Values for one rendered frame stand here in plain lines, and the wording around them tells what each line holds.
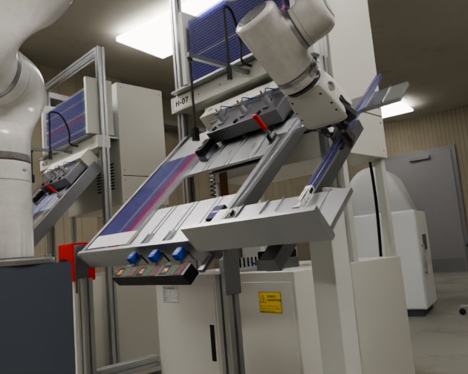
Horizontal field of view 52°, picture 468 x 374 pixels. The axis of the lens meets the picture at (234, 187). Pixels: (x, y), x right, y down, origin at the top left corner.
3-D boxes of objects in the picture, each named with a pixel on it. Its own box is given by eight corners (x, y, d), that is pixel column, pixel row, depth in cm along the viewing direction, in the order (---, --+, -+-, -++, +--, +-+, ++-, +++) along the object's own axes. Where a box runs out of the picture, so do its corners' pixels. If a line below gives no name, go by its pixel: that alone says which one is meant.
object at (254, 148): (278, 165, 143) (269, 151, 141) (153, 195, 190) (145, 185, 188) (318, 105, 163) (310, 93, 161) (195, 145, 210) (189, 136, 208)
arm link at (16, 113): (-58, 162, 82) (-59, 30, 85) (0, 177, 100) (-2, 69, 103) (11, 155, 81) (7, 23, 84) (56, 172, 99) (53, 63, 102)
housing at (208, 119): (315, 114, 161) (294, 79, 156) (218, 145, 196) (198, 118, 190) (324, 101, 166) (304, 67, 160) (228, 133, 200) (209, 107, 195)
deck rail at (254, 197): (221, 259, 119) (206, 241, 117) (215, 259, 120) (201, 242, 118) (323, 104, 162) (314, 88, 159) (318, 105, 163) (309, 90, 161)
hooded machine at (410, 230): (445, 307, 442) (425, 165, 460) (430, 317, 394) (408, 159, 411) (369, 307, 482) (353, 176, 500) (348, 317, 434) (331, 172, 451)
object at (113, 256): (215, 259, 120) (198, 239, 118) (91, 268, 167) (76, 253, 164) (218, 255, 121) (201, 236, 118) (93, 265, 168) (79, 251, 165)
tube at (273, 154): (216, 238, 95) (213, 234, 95) (212, 239, 96) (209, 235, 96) (313, 106, 126) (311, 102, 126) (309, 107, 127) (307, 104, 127)
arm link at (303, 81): (320, 48, 89) (328, 60, 90) (284, 64, 95) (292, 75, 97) (306, 76, 85) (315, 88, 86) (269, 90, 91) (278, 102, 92)
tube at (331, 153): (297, 218, 83) (293, 214, 83) (290, 219, 84) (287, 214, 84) (382, 76, 114) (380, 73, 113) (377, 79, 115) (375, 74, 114)
